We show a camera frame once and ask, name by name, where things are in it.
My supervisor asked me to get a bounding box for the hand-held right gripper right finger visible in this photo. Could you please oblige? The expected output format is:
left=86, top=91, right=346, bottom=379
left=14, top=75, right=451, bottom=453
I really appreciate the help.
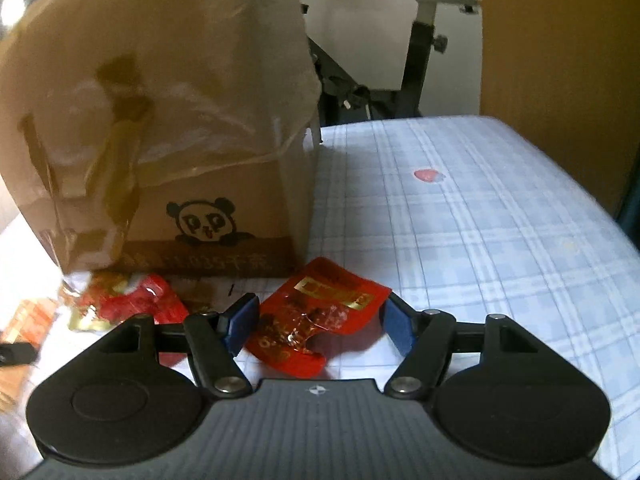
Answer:
left=377, top=292, right=547, bottom=401

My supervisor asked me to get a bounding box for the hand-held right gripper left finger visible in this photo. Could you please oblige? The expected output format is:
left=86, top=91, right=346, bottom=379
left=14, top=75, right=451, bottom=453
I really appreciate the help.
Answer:
left=92, top=292, right=254, bottom=401

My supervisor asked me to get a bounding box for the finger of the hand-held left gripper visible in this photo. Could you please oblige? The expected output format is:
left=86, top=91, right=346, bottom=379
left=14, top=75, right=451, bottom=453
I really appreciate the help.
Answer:
left=0, top=342, right=37, bottom=367

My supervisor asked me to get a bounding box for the red snack packet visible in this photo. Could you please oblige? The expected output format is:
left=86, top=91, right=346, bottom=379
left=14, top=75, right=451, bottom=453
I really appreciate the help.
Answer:
left=243, top=256, right=393, bottom=378
left=70, top=272, right=188, bottom=368

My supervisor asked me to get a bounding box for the brown cardboard box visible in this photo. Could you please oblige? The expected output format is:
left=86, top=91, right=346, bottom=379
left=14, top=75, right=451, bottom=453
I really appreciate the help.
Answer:
left=0, top=0, right=323, bottom=291

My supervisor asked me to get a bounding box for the orange snack packet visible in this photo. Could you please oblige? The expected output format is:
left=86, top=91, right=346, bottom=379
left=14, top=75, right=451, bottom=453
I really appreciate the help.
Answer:
left=0, top=297, right=57, bottom=352

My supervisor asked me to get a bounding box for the blue plaid cloth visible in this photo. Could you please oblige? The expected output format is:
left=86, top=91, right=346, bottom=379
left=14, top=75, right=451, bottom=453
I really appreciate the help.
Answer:
left=190, top=115, right=640, bottom=480

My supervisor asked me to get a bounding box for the black exercise bike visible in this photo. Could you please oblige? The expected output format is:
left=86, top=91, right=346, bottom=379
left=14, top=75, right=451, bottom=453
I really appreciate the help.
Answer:
left=300, top=0, right=482, bottom=128

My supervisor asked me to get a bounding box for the brown wooden board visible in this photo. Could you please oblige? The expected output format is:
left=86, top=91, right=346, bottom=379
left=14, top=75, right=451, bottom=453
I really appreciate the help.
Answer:
left=477, top=0, right=640, bottom=211

